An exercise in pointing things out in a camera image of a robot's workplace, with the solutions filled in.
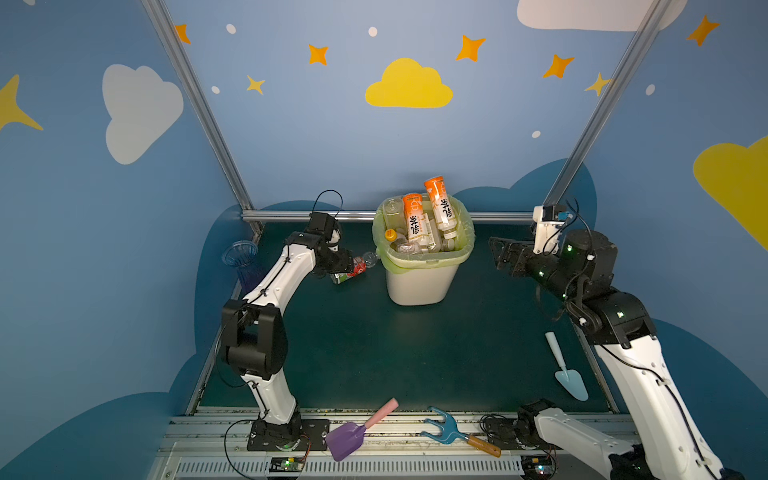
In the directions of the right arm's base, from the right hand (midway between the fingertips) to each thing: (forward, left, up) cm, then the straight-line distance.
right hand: (512, 236), depth 64 cm
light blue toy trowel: (-17, -26, -41) cm, 51 cm away
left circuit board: (-41, +50, -40) cm, 76 cm away
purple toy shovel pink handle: (-35, +36, -40) cm, 65 cm away
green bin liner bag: (+1, +26, -12) cm, 29 cm away
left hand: (+9, +41, -25) cm, 49 cm away
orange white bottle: (+18, +21, -11) cm, 29 cm away
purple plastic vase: (+8, +71, -21) cm, 75 cm away
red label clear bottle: (+18, +38, -35) cm, 55 cm away
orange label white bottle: (+19, +12, -10) cm, 25 cm away
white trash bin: (+6, +17, -30) cm, 35 cm away
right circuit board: (-38, -11, -41) cm, 57 cm away
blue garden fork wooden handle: (-32, +10, -38) cm, 51 cm away
